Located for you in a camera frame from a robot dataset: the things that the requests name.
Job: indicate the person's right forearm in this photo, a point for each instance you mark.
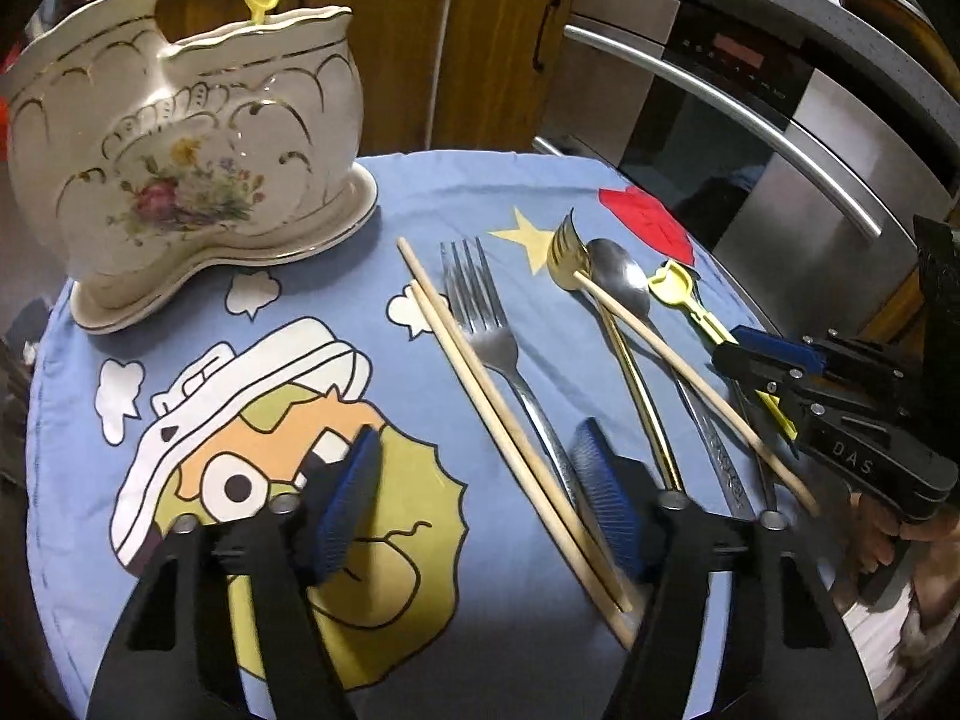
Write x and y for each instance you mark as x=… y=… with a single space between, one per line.
x=892 y=645

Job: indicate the wooden chopstick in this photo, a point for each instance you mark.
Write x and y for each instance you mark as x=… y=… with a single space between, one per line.
x=480 y=382
x=675 y=367
x=450 y=356

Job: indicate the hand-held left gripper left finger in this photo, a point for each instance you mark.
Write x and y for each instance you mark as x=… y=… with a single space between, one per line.
x=349 y=502

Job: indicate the wooden kitchen cabinets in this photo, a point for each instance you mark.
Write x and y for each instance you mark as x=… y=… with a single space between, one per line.
x=420 y=52

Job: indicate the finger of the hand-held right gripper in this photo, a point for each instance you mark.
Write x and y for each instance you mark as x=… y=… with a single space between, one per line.
x=765 y=341
x=750 y=367

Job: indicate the floral ceramic utensil holder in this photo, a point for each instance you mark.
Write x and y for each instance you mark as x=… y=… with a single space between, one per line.
x=187 y=127

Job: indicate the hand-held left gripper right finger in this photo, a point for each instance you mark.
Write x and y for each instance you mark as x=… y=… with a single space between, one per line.
x=600 y=495

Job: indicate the gold fork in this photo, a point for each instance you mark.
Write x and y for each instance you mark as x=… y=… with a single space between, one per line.
x=562 y=262

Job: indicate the silver fork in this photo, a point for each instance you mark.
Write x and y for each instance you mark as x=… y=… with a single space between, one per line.
x=487 y=337

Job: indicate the silver spoon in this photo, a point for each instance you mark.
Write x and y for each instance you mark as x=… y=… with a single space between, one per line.
x=619 y=274

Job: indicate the blue cartoon printed cloth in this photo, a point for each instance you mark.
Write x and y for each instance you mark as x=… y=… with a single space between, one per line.
x=337 y=255

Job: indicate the stainless steel oven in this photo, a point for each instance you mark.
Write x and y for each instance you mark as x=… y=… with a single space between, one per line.
x=825 y=165

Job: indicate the person's right hand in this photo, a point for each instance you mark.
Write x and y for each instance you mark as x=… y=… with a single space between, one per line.
x=874 y=540

